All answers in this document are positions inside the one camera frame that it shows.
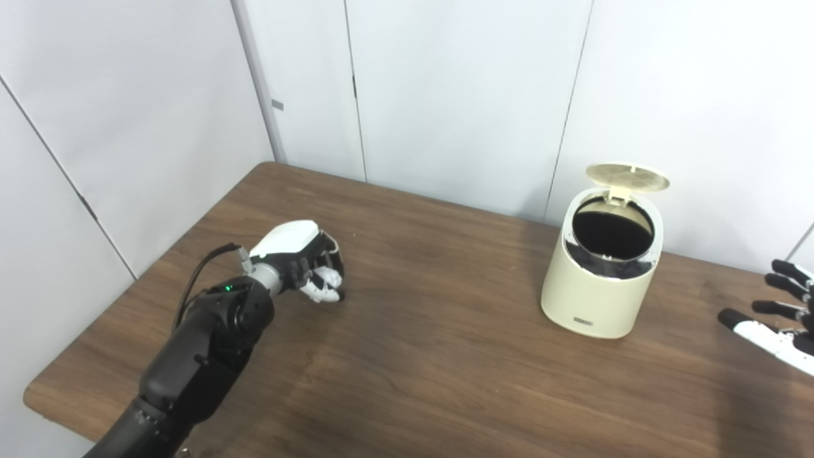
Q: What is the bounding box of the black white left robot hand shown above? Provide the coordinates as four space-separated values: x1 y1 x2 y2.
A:
248 219 347 304

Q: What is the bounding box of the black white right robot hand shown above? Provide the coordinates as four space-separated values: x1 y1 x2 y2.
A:
719 259 814 376

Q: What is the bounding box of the cream-colored bin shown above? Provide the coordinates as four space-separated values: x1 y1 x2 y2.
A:
541 186 664 339

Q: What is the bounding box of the round cream bin lid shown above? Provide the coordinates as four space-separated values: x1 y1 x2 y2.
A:
585 163 670 203

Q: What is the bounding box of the black bin liner bag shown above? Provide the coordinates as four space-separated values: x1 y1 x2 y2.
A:
565 196 656 281

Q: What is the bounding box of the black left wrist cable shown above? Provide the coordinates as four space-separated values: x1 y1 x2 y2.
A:
175 243 254 331

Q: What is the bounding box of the gray wall corner post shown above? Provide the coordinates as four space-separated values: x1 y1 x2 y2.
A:
230 0 287 165

